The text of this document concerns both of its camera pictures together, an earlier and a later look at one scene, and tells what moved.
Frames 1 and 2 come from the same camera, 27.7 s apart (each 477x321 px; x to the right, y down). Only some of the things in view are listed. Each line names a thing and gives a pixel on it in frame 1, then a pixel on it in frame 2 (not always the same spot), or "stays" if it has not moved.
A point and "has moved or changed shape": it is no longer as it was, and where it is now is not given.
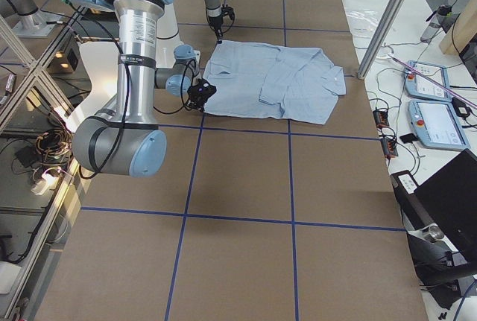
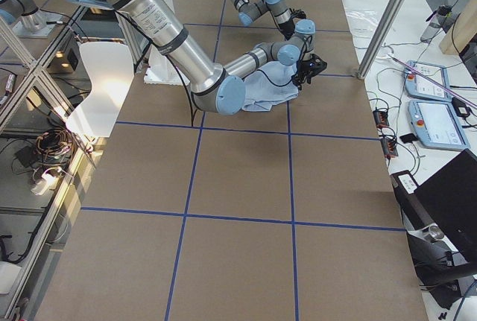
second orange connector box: (389, 147) stays
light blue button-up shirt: (273, 81) has moved or changed shape
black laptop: (446, 199) stays
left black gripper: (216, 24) -> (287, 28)
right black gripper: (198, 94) -> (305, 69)
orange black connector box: (381, 118) stays
